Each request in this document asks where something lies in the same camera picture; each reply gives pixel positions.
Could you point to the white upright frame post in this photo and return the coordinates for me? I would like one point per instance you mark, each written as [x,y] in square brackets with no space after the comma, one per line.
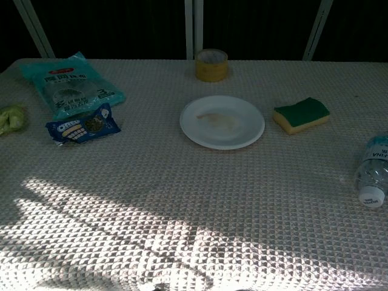
[194,27]

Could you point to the yellow tape roll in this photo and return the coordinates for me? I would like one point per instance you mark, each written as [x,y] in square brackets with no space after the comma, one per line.
[211,70]

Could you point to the crumpled yellow-green wrapper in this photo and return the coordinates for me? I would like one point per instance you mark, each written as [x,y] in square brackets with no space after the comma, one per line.
[10,119]

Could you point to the clear plastic water bottle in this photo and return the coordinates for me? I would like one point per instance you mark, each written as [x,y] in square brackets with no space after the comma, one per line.
[374,179]

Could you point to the white round plate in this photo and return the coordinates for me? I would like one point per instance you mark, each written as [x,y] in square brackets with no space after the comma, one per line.
[222,122]

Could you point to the teal cleaning cloth package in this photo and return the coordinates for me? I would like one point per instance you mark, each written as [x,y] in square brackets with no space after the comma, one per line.
[72,88]

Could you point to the white slanted frame post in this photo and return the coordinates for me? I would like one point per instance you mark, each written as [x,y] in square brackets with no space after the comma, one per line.
[33,28]
[316,30]

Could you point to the blue Oreo cookie packet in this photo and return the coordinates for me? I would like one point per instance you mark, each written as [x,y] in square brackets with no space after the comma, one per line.
[83,125]

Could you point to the white woven tablecloth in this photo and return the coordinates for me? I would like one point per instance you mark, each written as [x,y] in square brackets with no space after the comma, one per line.
[194,197]

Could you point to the green yellow sponge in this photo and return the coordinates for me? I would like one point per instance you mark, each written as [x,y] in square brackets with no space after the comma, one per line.
[303,112]

